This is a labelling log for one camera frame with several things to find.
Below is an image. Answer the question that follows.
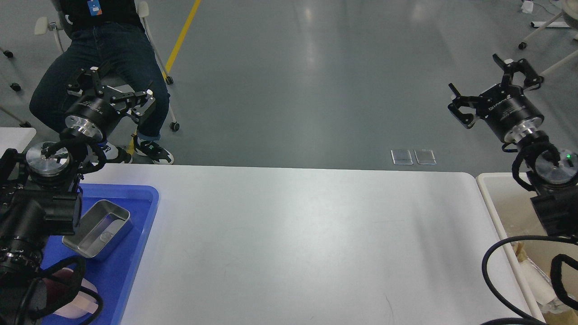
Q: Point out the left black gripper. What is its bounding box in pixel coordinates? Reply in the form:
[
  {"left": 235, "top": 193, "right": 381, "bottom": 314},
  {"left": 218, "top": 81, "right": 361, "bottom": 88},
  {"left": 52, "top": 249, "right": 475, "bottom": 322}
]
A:
[{"left": 64, "top": 61, "right": 157, "bottom": 142}]

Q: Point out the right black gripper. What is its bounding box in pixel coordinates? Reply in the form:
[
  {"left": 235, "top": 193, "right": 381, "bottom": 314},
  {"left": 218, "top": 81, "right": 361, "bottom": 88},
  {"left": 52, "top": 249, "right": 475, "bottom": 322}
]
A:
[{"left": 447, "top": 54, "right": 544, "bottom": 144}]

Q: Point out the steel rectangular container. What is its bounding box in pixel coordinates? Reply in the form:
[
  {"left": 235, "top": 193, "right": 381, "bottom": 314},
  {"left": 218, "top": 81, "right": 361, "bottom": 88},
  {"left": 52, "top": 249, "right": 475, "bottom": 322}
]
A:
[{"left": 61, "top": 200, "right": 133, "bottom": 261}]

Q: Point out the pink mug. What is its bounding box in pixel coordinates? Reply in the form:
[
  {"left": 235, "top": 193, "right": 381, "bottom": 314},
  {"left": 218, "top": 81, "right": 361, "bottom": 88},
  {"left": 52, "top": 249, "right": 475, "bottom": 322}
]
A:
[{"left": 43, "top": 267, "right": 98, "bottom": 319}]

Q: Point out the aluminium foil tray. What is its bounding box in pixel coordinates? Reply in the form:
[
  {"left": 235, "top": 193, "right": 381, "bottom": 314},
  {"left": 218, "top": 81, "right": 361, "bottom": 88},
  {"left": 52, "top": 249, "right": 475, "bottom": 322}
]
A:
[{"left": 512, "top": 242, "right": 570, "bottom": 314}]

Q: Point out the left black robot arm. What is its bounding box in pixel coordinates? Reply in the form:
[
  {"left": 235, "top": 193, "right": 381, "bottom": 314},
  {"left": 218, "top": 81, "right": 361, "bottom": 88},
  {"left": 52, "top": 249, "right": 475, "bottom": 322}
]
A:
[{"left": 0, "top": 63, "right": 156, "bottom": 325}]

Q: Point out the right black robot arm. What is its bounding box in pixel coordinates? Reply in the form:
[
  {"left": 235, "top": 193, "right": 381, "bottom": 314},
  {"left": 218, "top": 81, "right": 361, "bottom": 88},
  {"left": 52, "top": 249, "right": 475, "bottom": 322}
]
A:
[{"left": 447, "top": 54, "right": 577, "bottom": 325}]

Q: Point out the person in black clothes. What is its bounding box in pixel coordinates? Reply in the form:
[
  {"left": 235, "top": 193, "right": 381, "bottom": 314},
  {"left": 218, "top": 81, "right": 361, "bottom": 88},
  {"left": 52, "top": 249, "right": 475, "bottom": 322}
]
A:
[{"left": 29, "top": 0, "right": 174, "bottom": 165}]

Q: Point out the right floor plate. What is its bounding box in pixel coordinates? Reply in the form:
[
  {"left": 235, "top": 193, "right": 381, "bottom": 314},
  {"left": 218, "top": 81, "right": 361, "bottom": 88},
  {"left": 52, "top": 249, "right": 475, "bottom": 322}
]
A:
[{"left": 414, "top": 149, "right": 437, "bottom": 165}]

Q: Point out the floor plate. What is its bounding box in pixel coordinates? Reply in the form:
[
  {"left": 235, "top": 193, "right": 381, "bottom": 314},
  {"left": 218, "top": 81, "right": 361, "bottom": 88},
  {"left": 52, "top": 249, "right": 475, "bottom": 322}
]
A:
[
  {"left": 414, "top": 149, "right": 437, "bottom": 165},
  {"left": 390, "top": 149, "right": 414, "bottom": 165}
]

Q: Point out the white side table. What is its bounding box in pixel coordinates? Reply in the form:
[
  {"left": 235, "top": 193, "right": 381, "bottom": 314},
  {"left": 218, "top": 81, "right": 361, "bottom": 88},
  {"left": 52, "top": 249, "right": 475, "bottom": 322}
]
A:
[{"left": 0, "top": 127, "right": 37, "bottom": 156}]

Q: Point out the white plastic bin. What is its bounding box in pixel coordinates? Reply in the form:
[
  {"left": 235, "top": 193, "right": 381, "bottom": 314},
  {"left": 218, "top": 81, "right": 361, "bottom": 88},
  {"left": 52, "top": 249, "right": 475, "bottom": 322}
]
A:
[{"left": 476, "top": 172, "right": 577, "bottom": 325}]

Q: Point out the left floor plate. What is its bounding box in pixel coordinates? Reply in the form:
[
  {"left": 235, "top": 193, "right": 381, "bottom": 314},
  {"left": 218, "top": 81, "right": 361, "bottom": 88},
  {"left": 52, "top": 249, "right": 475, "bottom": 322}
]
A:
[{"left": 390, "top": 149, "right": 414, "bottom": 165}]

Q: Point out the white wheeled furniture base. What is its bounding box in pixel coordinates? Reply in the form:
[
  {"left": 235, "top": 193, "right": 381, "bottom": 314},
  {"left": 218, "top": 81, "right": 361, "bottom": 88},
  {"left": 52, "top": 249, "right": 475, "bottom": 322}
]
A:
[{"left": 518, "top": 0, "right": 578, "bottom": 86}]

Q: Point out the blue plastic tray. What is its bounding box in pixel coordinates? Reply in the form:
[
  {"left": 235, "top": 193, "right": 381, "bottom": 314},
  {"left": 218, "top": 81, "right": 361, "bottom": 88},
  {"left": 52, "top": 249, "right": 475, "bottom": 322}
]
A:
[{"left": 38, "top": 184, "right": 159, "bottom": 325}]

